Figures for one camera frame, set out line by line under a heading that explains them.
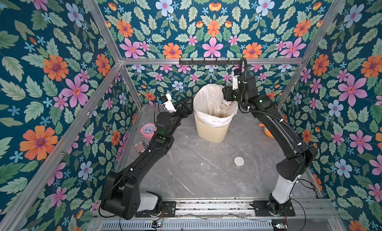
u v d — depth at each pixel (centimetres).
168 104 66
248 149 95
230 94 67
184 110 65
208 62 93
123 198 41
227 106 77
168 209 74
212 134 93
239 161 93
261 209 73
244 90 55
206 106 96
